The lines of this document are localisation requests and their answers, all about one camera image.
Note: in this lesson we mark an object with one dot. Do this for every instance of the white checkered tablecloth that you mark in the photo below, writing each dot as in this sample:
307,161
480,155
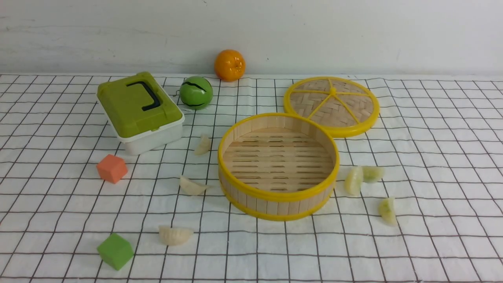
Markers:
438,138

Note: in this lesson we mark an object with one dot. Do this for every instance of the green dumpling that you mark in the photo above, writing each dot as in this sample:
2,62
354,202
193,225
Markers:
353,181
372,174
386,210

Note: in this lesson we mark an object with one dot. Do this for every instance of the green foam cube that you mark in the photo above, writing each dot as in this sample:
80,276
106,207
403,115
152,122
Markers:
115,251

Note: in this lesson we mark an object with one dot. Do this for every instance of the green white lunch box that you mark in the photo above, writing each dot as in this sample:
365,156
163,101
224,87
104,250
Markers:
141,113

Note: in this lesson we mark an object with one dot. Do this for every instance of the green toy ball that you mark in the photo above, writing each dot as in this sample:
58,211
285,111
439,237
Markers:
196,92

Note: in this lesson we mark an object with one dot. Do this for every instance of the orange foam cube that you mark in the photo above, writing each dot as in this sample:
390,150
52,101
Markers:
112,168

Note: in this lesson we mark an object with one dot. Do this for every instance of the white dumpling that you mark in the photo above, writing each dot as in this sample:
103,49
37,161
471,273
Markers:
204,145
192,187
174,236

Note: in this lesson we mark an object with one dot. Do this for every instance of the woven bamboo steamer lid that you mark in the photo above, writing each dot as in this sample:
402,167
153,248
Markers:
342,107

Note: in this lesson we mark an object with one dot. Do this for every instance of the orange toy fruit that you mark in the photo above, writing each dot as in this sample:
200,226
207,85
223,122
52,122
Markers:
229,65

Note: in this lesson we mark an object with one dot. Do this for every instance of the bamboo steamer tray yellow rim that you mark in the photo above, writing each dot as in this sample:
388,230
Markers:
277,166

